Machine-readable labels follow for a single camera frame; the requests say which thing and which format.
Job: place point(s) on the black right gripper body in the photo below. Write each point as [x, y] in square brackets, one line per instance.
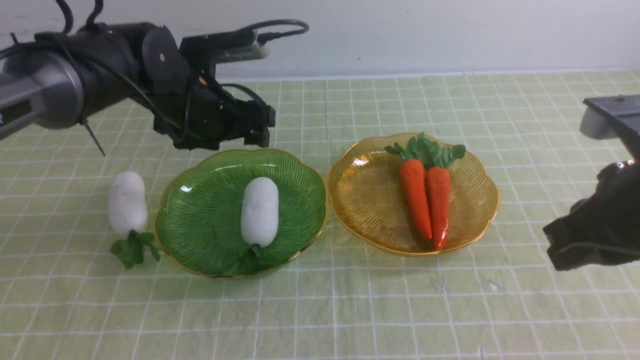
[603, 229]

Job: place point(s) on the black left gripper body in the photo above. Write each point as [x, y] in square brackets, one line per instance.
[197, 112]

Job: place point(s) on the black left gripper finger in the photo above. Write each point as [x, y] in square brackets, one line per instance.
[261, 114]
[258, 136]

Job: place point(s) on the white radish front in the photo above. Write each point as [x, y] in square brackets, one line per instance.
[260, 212]

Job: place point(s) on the white radish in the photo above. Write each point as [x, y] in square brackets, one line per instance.
[128, 216]
[260, 212]

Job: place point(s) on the orange carrot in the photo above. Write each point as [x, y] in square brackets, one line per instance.
[416, 158]
[438, 184]

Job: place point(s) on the orange carrot front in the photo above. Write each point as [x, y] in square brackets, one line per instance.
[438, 184]

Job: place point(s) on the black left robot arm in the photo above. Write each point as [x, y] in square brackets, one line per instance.
[58, 81]

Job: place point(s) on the green ribbed plastic plate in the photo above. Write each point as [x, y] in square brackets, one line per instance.
[198, 222]

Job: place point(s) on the green checkered tablecloth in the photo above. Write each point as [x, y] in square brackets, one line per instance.
[64, 297]

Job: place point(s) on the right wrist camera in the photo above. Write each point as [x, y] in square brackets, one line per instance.
[613, 117]

